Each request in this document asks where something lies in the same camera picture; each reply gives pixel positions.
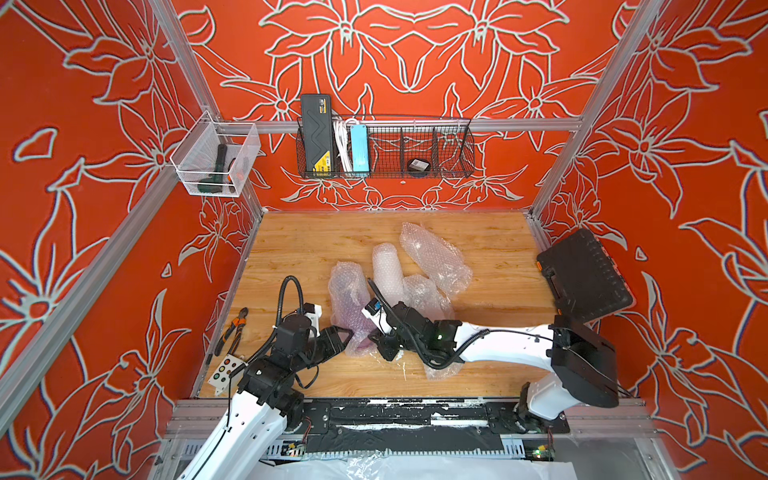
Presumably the clear plastic wall bin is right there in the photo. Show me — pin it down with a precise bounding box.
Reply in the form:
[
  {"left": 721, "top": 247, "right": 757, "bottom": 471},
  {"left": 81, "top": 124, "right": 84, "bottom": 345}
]
[{"left": 170, "top": 111, "right": 261, "bottom": 198}]

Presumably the bubble roll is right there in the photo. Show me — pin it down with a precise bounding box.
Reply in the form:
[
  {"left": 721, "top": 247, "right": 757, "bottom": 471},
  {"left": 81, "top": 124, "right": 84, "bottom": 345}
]
[
  {"left": 372, "top": 243, "right": 406, "bottom": 306},
  {"left": 403, "top": 275, "right": 463, "bottom": 381}
]

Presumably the black wire wall basket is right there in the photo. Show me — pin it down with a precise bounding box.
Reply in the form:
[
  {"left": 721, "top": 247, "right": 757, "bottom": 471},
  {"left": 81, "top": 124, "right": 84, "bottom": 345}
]
[{"left": 296, "top": 115, "right": 477, "bottom": 180}]

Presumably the bubble wrap sheet of vase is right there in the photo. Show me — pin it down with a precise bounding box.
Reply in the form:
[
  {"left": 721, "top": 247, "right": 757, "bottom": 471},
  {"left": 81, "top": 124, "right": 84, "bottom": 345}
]
[{"left": 328, "top": 262, "right": 377, "bottom": 357}]

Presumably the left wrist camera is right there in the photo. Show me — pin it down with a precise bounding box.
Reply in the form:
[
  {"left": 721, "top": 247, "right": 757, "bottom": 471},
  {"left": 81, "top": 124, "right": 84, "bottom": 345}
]
[{"left": 303, "top": 302, "right": 323, "bottom": 333}]

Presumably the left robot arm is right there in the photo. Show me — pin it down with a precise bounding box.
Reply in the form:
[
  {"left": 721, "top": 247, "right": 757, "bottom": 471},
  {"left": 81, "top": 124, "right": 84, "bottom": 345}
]
[{"left": 179, "top": 275, "right": 354, "bottom": 479}]

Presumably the purple glass vase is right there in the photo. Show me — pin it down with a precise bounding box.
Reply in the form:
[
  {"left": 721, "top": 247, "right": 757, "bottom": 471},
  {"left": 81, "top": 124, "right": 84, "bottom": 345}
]
[{"left": 336, "top": 292, "right": 375, "bottom": 357}]

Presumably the light blue box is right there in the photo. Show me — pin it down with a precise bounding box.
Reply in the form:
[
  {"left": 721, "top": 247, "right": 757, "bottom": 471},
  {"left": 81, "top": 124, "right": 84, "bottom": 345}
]
[{"left": 350, "top": 124, "right": 370, "bottom": 174}]

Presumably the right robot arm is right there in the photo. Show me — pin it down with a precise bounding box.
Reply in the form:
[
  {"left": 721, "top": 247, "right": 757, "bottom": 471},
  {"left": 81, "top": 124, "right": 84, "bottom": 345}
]
[{"left": 362, "top": 279, "right": 621, "bottom": 421}]

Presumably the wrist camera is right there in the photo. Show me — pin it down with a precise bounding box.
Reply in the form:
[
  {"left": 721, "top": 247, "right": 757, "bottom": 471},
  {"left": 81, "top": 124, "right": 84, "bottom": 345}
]
[
  {"left": 362, "top": 298, "right": 391, "bottom": 334},
  {"left": 303, "top": 302, "right": 323, "bottom": 333}
]

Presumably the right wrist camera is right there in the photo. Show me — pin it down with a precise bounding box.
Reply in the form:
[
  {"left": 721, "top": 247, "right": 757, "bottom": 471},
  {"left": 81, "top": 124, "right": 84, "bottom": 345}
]
[{"left": 362, "top": 298, "right": 391, "bottom": 334}]

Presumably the back bubble wrapped bundle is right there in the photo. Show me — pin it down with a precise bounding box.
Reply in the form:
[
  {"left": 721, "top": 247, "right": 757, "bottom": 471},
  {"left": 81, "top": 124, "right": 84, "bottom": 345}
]
[{"left": 400, "top": 222, "right": 473, "bottom": 298}]

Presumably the white coiled cable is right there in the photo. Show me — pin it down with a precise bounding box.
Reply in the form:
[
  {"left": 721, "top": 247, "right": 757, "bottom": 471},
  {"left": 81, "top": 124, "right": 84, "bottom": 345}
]
[{"left": 333, "top": 118, "right": 355, "bottom": 175}]

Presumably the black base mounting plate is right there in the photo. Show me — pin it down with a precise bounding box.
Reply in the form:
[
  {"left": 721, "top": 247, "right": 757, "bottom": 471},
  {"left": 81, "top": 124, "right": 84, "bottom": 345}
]
[{"left": 263, "top": 398, "right": 570, "bottom": 463}]

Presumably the black box with yellow label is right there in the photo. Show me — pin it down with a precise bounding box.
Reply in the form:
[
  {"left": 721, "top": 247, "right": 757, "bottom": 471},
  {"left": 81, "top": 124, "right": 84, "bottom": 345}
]
[{"left": 301, "top": 94, "right": 335, "bottom": 177}]

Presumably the black plastic tool case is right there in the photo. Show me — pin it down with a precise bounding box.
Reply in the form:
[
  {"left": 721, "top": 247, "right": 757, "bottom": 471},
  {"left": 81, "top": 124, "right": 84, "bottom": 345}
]
[{"left": 536, "top": 228, "right": 635, "bottom": 323}]

